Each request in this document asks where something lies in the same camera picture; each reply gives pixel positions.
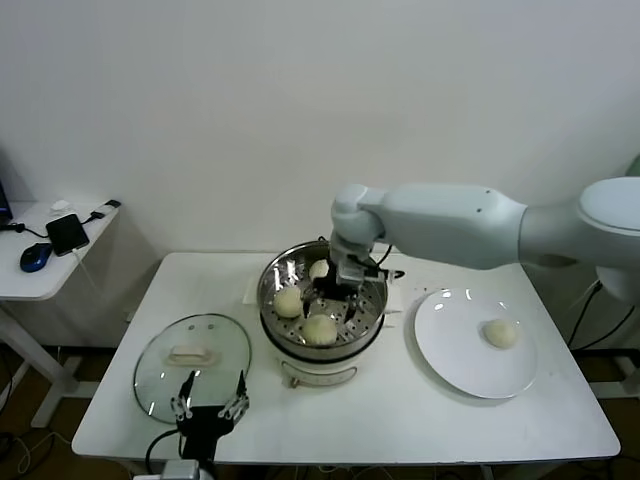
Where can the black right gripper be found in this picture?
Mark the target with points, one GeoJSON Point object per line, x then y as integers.
{"type": "Point", "coordinates": [327, 287]}

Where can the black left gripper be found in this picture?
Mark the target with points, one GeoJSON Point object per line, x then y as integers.
{"type": "Point", "coordinates": [205, 425]}

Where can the white steamed baozi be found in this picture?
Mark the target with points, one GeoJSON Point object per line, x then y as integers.
{"type": "Point", "coordinates": [287, 303]}
{"type": "Point", "coordinates": [320, 330]}
{"type": "Point", "coordinates": [318, 270]}
{"type": "Point", "coordinates": [501, 333]}

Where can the round glass pot lid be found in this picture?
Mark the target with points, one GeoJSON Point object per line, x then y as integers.
{"type": "Point", "coordinates": [150, 375]}

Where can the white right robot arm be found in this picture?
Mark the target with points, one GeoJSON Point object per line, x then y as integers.
{"type": "Point", "coordinates": [450, 225]}

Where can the steel steamer basket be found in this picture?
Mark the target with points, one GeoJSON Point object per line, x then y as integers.
{"type": "Point", "coordinates": [375, 305]}

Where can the white round plate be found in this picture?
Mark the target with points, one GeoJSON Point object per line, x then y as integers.
{"type": "Point", "coordinates": [450, 340]}

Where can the white side table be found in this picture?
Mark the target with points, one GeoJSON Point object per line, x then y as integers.
{"type": "Point", "coordinates": [30, 285]}

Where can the black smartphone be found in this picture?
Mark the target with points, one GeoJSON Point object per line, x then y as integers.
{"type": "Point", "coordinates": [67, 235]}

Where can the blue computer mouse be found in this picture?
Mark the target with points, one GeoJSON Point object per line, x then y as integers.
{"type": "Point", "coordinates": [35, 257]}

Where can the small white crumpled tissue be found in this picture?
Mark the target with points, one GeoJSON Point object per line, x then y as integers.
{"type": "Point", "coordinates": [60, 205]}

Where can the dark laptop screen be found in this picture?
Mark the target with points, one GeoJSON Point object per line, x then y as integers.
{"type": "Point", "coordinates": [4, 200]}

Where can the pale green object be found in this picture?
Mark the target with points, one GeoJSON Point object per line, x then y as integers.
{"type": "Point", "coordinates": [635, 167]}

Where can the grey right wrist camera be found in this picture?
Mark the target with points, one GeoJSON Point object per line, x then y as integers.
{"type": "Point", "coordinates": [351, 274]}

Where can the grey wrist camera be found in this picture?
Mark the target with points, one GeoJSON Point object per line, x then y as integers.
{"type": "Point", "coordinates": [180, 471]}
{"type": "Point", "coordinates": [351, 274]}

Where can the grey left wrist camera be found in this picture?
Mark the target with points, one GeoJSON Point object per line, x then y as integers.
{"type": "Point", "coordinates": [180, 471]}

